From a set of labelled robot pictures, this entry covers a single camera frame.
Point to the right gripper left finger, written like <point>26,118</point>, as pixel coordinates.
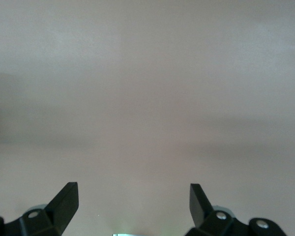
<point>62,209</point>

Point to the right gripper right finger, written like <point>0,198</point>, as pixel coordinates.
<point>201,209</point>

